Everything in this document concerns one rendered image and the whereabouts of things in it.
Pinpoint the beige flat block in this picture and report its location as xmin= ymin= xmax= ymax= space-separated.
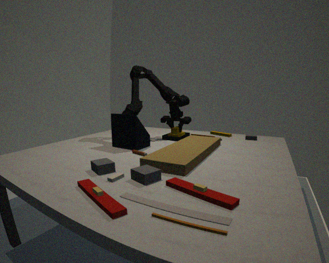
xmin=107 ymin=172 xmax=124 ymax=182

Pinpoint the red flat bar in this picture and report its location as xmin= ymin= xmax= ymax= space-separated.
xmin=166 ymin=178 xmax=240 ymax=210
xmin=77 ymin=179 xmax=128 ymax=219

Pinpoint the thin grey flat strip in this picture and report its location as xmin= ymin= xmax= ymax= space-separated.
xmin=120 ymin=192 xmax=232 ymax=226

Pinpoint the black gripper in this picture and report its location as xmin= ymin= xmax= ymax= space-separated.
xmin=161 ymin=109 xmax=191 ymax=133

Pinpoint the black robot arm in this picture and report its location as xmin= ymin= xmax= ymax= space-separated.
xmin=122 ymin=65 xmax=189 ymax=115

